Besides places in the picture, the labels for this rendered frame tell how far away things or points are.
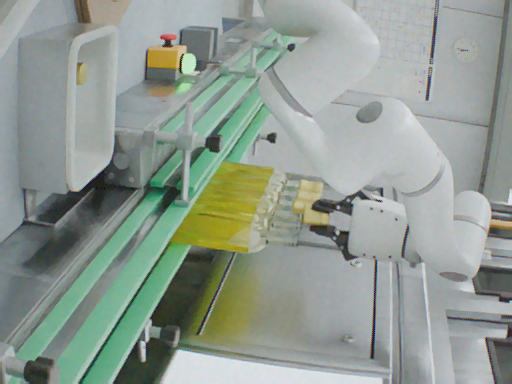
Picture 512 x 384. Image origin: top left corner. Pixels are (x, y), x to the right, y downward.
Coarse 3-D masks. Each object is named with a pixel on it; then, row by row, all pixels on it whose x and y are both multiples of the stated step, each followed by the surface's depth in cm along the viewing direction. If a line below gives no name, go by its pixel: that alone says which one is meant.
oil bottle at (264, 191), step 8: (208, 184) 126; (216, 184) 126; (224, 184) 126; (232, 184) 127; (240, 184) 127; (248, 184) 127; (240, 192) 124; (248, 192) 124; (256, 192) 124; (264, 192) 124; (272, 192) 125; (272, 200) 123
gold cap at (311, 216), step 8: (304, 208) 118; (312, 208) 118; (304, 216) 118; (312, 216) 118; (320, 216) 118; (328, 216) 117; (304, 224) 119; (312, 224) 118; (320, 224) 118; (328, 224) 119
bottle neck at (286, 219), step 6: (276, 210) 120; (276, 216) 119; (282, 216) 119; (288, 216) 119; (294, 216) 119; (300, 216) 119; (276, 222) 119; (282, 222) 119; (288, 222) 119; (294, 222) 119; (300, 222) 119; (294, 228) 119; (300, 228) 119
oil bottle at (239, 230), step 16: (192, 208) 116; (208, 208) 116; (224, 208) 117; (192, 224) 114; (208, 224) 113; (224, 224) 113; (240, 224) 112; (256, 224) 112; (176, 240) 115; (192, 240) 115; (208, 240) 114; (224, 240) 114; (240, 240) 113; (256, 240) 113
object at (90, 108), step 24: (72, 48) 86; (96, 48) 101; (72, 72) 86; (96, 72) 103; (72, 96) 88; (96, 96) 104; (72, 120) 89; (96, 120) 106; (72, 144) 90; (96, 144) 107; (72, 168) 91; (96, 168) 101
